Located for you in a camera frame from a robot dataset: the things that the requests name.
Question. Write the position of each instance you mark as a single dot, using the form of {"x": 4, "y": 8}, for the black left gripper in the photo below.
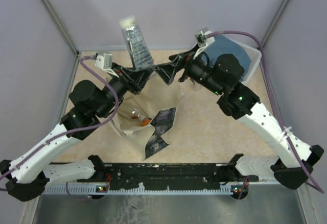
{"x": 138, "y": 79}

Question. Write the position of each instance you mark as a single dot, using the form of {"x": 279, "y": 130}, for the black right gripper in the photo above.
{"x": 167, "y": 71}

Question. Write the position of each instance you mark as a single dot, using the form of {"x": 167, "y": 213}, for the grey tube white cap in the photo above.
{"x": 137, "y": 48}

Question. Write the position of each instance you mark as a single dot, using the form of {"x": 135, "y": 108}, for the clear square bottle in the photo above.
{"x": 195, "y": 85}

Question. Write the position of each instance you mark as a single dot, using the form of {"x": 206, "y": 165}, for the cream canvas tote bag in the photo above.
{"x": 157, "y": 101}

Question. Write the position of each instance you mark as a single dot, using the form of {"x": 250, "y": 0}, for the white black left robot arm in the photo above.
{"x": 32, "y": 173}

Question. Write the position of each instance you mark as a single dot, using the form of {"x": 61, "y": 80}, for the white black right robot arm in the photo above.
{"x": 295, "y": 159}

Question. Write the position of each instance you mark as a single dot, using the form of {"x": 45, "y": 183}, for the orange blue tube in bag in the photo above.
{"x": 145, "y": 122}

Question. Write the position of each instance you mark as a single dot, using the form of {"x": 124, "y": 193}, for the blue folded towel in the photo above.
{"x": 223, "y": 45}

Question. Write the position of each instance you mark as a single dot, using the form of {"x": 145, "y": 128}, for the white plastic basket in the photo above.
{"x": 255, "y": 56}

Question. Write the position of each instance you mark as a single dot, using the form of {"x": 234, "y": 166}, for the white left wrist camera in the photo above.
{"x": 103, "y": 60}

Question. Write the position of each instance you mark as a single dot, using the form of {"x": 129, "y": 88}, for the aluminium frame rail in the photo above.
{"x": 59, "y": 24}

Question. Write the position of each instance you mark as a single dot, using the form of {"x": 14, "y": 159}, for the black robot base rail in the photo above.
{"x": 168, "y": 176}

